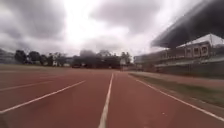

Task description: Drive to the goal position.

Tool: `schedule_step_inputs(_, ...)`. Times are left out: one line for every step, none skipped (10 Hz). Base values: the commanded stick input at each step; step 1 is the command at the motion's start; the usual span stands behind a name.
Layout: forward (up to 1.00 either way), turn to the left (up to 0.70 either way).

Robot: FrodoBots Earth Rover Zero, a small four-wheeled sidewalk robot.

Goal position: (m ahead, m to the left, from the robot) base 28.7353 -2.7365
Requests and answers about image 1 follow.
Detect long low building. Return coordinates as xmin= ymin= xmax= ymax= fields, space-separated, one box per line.
xmin=133 ymin=33 xmax=224 ymax=73

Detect grass field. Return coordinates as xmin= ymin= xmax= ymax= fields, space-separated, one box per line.
xmin=0 ymin=63 xmax=81 ymax=72

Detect dark fence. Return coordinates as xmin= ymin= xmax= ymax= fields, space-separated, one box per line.
xmin=153 ymin=59 xmax=224 ymax=80

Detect row of trees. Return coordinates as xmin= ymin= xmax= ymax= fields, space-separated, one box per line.
xmin=13 ymin=49 xmax=133 ymax=70

